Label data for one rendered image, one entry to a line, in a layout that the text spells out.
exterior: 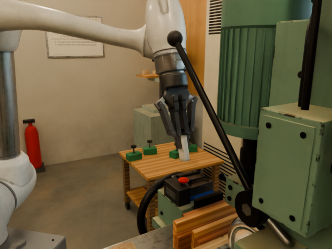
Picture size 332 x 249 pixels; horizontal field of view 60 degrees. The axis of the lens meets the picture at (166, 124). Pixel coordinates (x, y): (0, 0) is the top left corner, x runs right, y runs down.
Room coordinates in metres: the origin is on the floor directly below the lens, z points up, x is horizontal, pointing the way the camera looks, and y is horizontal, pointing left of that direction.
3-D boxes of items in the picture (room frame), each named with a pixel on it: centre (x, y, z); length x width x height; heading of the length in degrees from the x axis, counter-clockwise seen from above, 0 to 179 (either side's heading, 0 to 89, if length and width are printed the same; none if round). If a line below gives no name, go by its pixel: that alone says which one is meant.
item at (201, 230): (0.64, -0.16, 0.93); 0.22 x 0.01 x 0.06; 121
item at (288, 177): (0.36, -0.18, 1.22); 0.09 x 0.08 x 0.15; 31
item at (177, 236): (0.64, -0.13, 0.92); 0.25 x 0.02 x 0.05; 121
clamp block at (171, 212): (0.77, -0.07, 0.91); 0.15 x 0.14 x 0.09; 121
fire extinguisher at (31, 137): (3.05, 1.49, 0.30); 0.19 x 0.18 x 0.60; 28
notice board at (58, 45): (3.40, 1.02, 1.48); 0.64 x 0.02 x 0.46; 118
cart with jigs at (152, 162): (2.16, -0.02, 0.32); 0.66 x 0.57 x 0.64; 118
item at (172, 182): (0.77, -0.06, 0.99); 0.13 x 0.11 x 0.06; 121
